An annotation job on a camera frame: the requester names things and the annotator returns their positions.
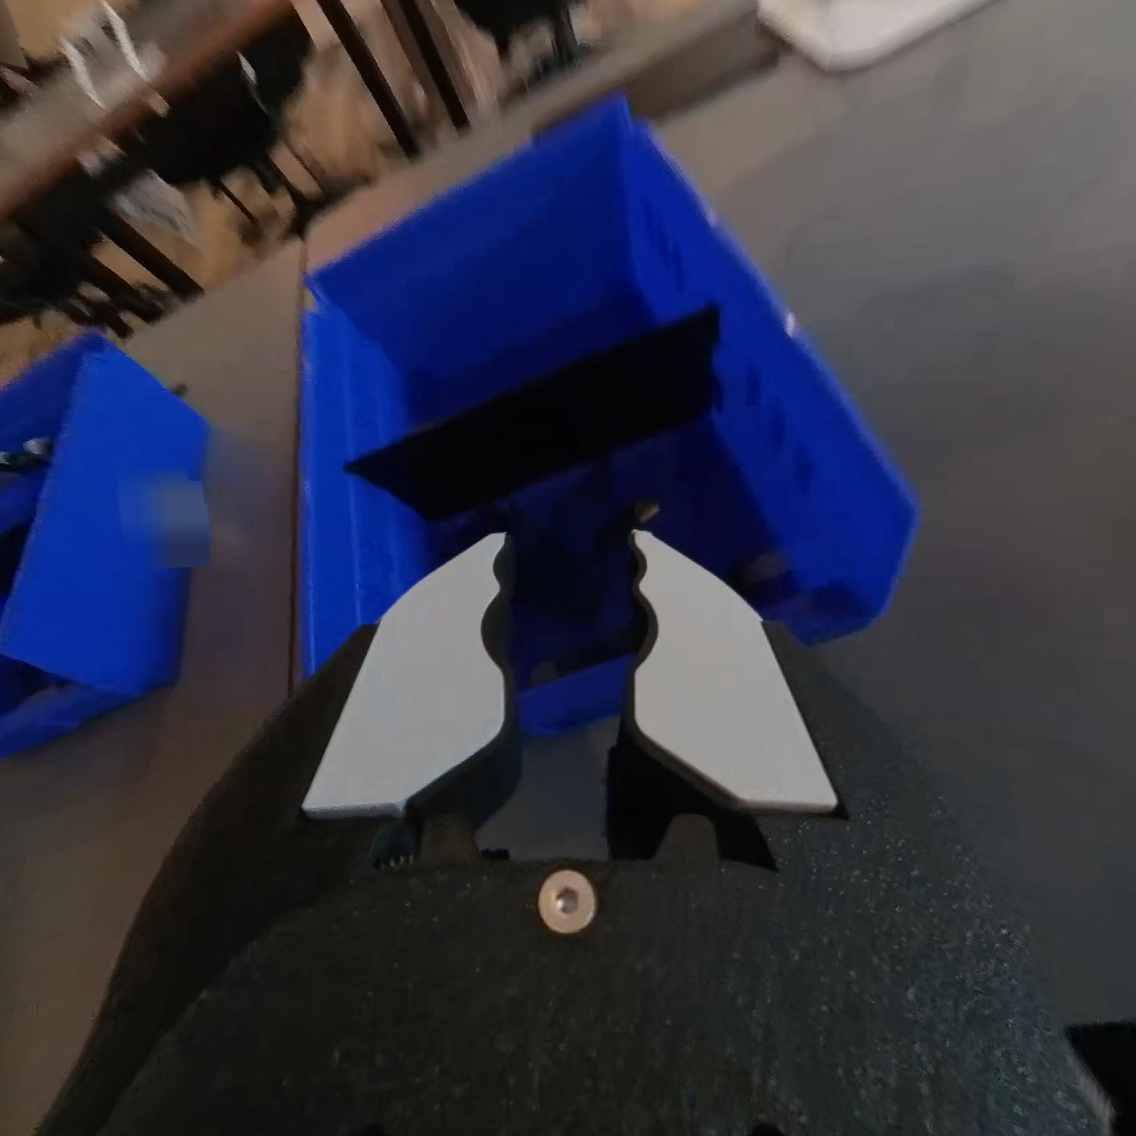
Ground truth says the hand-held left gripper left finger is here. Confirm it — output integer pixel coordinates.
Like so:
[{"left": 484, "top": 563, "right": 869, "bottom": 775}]
[{"left": 303, "top": 533, "right": 521, "bottom": 821}]

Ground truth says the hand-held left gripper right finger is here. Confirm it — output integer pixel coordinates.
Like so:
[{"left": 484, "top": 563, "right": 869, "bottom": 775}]
[{"left": 614, "top": 530, "right": 840, "bottom": 817}]

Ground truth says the grey slim usb hub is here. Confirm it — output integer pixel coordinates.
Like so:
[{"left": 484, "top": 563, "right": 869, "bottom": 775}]
[{"left": 347, "top": 306, "right": 726, "bottom": 524}]

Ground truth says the blue plastic bin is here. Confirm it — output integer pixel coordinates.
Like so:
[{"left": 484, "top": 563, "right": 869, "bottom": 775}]
[
  {"left": 299, "top": 94, "right": 920, "bottom": 738},
  {"left": 0, "top": 334, "right": 211, "bottom": 760}
]

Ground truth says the dark office desk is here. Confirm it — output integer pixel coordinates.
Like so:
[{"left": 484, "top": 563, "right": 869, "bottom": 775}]
[{"left": 0, "top": 0, "right": 587, "bottom": 339}]

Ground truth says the white document stand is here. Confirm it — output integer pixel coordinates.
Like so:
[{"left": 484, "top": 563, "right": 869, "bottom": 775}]
[{"left": 761, "top": 0, "right": 995, "bottom": 72}]

